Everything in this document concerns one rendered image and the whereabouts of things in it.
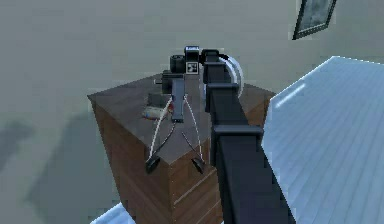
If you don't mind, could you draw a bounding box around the black framed picture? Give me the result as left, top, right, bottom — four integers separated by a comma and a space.
291, 0, 338, 41

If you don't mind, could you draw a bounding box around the pale blue bed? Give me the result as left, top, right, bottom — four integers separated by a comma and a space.
89, 55, 384, 224

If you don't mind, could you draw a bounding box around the brown wooden chest of drawers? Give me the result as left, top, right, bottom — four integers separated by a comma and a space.
87, 72, 277, 224

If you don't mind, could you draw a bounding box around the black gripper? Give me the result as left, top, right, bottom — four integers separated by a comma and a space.
144, 54, 207, 175

